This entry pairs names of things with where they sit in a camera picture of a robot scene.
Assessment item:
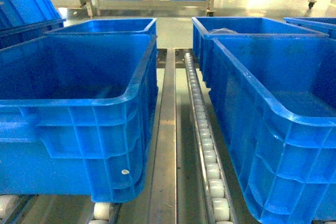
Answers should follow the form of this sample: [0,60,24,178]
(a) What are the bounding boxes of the blue bin rear left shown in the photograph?
[46,18,157,35]

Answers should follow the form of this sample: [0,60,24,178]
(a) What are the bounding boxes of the blue bin rear right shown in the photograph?
[192,17,329,82]

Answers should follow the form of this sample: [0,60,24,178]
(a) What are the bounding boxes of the blue bin front left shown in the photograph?
[1,34,158,203]

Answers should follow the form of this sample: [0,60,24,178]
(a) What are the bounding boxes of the blue bin front right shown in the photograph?
[209,37,335,223]

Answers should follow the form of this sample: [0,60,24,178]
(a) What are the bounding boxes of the white roller track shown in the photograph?
[184,53,237,223]

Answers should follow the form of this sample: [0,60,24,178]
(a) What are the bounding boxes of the steel centre rail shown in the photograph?
[148,48,177,223]

